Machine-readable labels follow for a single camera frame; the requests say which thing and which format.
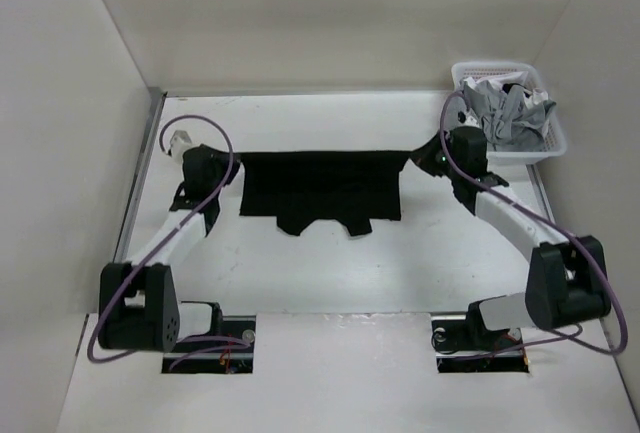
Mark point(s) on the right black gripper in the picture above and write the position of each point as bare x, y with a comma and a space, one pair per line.
423, 155

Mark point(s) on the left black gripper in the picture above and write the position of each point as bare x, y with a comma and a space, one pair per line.
221, 157

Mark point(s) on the black tank top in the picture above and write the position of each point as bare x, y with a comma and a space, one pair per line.
301, 187

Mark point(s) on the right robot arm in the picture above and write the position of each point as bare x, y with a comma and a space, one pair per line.
566, 283

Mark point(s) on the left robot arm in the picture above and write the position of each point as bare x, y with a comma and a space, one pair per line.
139, 309

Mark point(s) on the grey tank top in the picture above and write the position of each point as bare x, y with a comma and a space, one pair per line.
505, 119

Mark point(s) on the white tank top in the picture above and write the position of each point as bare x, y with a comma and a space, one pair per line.
505, 82

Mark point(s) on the white plastic basket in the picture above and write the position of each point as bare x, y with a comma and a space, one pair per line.
554, 143

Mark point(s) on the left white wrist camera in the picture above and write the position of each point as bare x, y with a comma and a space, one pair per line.
180, 142

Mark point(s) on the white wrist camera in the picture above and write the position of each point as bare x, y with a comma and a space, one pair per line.
467, 119
180, 142

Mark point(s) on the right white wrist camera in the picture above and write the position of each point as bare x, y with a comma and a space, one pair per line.
467, 119

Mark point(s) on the left metal table rail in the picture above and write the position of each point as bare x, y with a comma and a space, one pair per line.
157, 96

